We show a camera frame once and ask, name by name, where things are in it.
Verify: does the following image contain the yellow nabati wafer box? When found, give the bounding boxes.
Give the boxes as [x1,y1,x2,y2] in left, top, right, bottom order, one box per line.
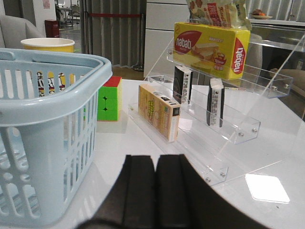
[173,22,250,80]

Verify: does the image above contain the yellow paper cup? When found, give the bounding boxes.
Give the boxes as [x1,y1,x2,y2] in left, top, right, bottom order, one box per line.
[20,37,75,97]

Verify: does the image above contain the plate of fruit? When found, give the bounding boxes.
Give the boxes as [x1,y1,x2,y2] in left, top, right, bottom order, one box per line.
[250,9,273,20]

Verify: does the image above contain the white cabinet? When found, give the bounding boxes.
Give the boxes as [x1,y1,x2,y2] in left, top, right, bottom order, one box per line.
[144,0,189,76]

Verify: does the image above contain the beige snack box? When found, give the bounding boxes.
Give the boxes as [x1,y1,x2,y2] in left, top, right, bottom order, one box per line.
[138,84,181,142]

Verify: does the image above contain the red bin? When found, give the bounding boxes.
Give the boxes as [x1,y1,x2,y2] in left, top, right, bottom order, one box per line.
[45,20,60,38]

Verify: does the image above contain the light blue plastic basket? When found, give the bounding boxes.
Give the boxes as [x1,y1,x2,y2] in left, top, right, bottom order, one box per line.
[0,48,112,228]

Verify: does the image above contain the clear acrylic display shelf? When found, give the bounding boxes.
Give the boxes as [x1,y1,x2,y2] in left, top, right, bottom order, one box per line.
[129,31,305,185]

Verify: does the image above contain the snack bag with red label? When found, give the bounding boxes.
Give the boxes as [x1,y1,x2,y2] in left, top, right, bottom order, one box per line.
[187,0,252,30]

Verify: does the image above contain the colourful puzzle cube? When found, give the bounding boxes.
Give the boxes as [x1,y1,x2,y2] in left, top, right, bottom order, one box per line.
[97,76,122,121]

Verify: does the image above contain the grey armchair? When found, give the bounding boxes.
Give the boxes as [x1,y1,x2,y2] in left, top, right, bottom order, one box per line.
[0,15,44,49]

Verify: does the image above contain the black white tissue pack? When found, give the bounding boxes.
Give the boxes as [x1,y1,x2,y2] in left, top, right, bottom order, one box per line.
[206,78,224,127]
[173,65,193,104]

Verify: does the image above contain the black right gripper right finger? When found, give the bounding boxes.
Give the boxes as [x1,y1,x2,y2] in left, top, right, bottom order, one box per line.
[156,155,265,229]

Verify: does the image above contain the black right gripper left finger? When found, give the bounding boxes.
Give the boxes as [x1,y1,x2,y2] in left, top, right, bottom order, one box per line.
[78,155,155,229]

